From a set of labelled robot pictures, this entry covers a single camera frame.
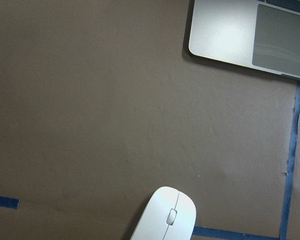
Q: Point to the white computer mouse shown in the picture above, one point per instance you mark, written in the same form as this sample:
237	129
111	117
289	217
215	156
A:
169	215

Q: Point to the grey laptop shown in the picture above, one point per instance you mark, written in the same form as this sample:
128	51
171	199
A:
258	34

